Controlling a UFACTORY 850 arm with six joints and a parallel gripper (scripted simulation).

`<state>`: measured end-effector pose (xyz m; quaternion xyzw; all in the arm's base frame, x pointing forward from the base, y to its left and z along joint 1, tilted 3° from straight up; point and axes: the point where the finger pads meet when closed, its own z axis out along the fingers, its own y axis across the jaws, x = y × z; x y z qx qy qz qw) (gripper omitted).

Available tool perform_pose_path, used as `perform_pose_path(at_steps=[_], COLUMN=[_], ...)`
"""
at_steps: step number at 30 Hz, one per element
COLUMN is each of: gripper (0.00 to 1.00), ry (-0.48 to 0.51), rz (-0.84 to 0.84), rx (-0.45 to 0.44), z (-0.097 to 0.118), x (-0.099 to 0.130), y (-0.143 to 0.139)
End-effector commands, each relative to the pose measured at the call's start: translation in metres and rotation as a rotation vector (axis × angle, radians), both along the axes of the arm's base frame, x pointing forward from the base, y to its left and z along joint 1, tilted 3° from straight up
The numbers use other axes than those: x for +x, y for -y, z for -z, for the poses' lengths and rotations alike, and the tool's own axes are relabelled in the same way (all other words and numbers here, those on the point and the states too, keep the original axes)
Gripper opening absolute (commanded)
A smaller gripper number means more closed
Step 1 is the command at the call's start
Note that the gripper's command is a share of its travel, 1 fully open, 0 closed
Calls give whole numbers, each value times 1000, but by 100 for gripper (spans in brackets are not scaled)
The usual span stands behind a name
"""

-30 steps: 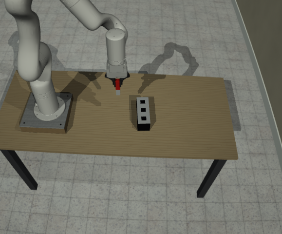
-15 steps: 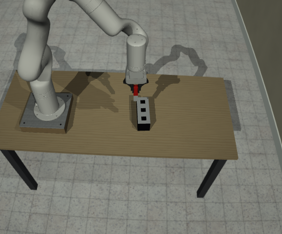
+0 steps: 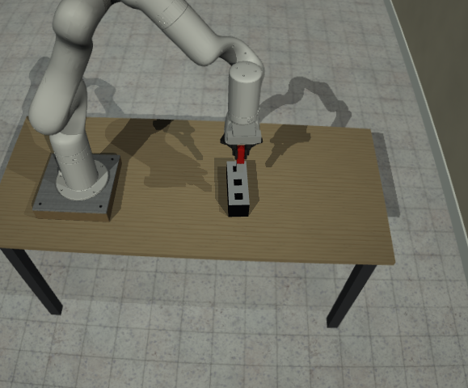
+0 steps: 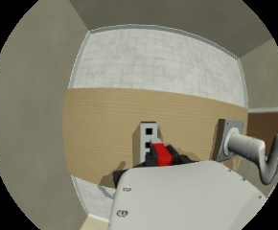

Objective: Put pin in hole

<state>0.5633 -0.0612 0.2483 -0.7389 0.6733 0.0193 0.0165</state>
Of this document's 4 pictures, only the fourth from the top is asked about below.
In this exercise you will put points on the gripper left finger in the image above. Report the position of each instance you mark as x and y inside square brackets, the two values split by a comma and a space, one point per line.
[150, 161]

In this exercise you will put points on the red and grey pin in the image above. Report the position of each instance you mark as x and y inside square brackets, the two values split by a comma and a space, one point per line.
[164, 156]

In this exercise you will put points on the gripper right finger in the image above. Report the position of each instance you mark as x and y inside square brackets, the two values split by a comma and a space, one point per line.
[179, 159]

